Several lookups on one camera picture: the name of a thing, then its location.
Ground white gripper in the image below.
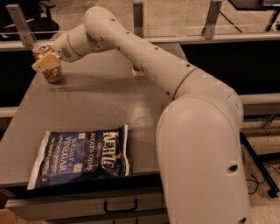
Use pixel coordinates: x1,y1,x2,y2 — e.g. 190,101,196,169
31,31,83,72

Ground orange soda can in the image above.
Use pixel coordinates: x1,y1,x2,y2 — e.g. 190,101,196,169
31,45,63,83

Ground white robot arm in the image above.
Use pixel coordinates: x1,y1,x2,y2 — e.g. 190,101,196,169
32,6,252,224

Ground black office chair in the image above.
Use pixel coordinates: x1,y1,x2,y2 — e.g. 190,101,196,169
0,0,60,41

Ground green and yellow sponge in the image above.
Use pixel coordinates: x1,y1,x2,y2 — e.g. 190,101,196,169
132,66,145,77

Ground blue kettle chips bag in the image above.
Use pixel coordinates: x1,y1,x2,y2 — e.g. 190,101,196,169
27,125,130,190

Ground black stand leg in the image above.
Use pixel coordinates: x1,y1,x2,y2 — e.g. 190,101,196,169
240,132,280,198

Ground left metal bracket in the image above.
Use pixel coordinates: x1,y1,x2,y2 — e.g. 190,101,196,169
6,4,36,46

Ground metal bracket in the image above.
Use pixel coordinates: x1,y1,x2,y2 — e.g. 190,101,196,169
133,3,144,38
6,4,36,46
202,0,223,39

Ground middle metal bracket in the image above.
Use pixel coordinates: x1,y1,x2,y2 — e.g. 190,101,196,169
133,3,144,38

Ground grey drawer with black handle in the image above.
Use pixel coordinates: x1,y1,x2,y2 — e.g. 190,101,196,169
6,190,167,221

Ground right metal bracket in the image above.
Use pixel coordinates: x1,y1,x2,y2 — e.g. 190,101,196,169
202,0,223,39

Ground black floor cable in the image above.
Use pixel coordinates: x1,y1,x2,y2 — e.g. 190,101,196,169
245,164,280,195

